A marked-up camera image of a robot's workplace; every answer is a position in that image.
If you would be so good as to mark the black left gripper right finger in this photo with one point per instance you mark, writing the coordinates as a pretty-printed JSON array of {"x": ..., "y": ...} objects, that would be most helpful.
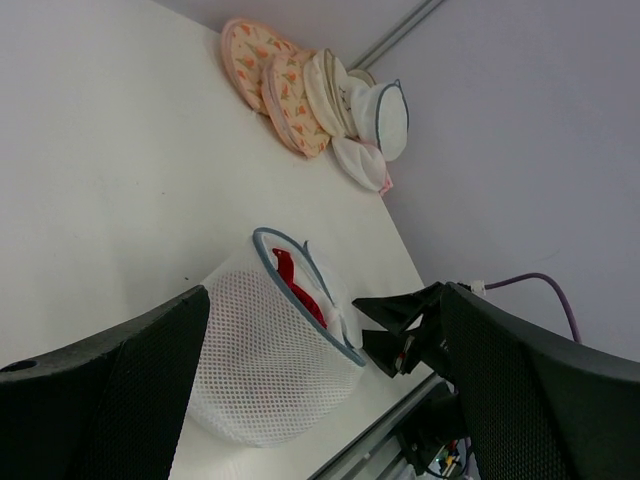
[{"x": 538, "y": 405}]

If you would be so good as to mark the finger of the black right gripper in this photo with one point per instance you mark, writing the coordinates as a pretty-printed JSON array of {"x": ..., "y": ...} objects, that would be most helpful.
[
  {"x": 392, "y": 354},
  {"x": 397, "y": 314}
]

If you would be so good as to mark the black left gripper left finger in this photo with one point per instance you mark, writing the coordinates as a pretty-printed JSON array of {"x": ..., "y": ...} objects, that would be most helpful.
[{"x": 110, "y": 406}]

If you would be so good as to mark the white mesh laundry bag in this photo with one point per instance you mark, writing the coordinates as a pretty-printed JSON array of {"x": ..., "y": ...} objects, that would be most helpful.
[{"x": 268, "y": 371}]

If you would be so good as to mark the red bra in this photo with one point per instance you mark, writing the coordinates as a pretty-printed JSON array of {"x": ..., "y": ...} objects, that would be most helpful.
[{"x": 286, "y": 270}]

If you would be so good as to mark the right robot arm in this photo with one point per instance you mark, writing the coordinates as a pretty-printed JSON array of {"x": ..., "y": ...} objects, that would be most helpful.
[{"x": 438, "y": 421}]

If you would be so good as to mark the white pink-trimmed laundry bag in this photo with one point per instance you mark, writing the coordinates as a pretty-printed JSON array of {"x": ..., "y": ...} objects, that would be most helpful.
[{"x": 364, "y": 163}]

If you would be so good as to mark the beige round laundry bag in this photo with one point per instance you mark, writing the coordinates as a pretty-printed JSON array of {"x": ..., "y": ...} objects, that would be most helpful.
[{"x": 328, "y": 86}]

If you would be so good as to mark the floral peach laundry bag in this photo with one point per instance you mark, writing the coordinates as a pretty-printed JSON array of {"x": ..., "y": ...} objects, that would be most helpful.
[{"x": 286, "y": 102}]

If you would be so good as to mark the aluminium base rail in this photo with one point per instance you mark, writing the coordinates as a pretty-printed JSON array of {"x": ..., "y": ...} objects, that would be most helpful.
[{"x": 360, "y": 449}]

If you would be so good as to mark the right aluminium frame post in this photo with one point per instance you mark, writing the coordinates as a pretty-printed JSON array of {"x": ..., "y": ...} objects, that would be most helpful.
[{"x": 400, "y": 30}]

